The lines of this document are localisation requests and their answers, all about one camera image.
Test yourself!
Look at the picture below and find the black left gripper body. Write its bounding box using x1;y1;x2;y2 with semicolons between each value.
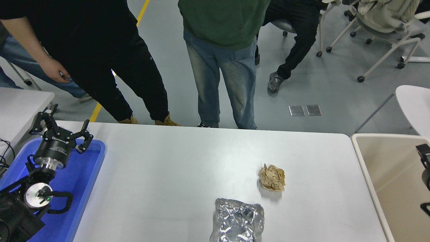
34;132;78;165

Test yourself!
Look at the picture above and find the tan paper ball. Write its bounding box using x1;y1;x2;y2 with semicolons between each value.
258;163;286;191

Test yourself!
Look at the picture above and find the person's right hand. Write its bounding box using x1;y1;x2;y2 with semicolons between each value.
40;56;72;84

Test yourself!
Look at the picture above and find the white side table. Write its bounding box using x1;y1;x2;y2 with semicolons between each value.
0;87;56;158

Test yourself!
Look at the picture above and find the blue plastic tray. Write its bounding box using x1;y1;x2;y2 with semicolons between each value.
0;137;106;242

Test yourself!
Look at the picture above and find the person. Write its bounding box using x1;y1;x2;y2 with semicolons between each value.
254;0;325;94
0;20;93;102
0;0;182;127
177;0;271;130

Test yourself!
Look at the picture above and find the grey stool seat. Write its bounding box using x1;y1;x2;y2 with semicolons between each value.
270;18;298;37

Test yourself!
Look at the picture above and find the large pale bin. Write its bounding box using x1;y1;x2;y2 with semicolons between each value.
350;133;430;242

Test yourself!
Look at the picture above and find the white-framed chair on casters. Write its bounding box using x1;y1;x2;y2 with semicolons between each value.
326;0;430;83

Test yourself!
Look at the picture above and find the beige coat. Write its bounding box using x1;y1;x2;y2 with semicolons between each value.
356;0;420;34

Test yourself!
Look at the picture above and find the white round-cornered table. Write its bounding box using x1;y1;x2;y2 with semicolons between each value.
355;85;430;138

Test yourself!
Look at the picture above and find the white chair base bar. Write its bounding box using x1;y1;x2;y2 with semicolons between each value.
397;56;430;70

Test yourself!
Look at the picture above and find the thin black cable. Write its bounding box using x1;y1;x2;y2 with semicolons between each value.
0;138;15;177

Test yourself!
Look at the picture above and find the white chair frame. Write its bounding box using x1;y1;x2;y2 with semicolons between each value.
316;0;340;58

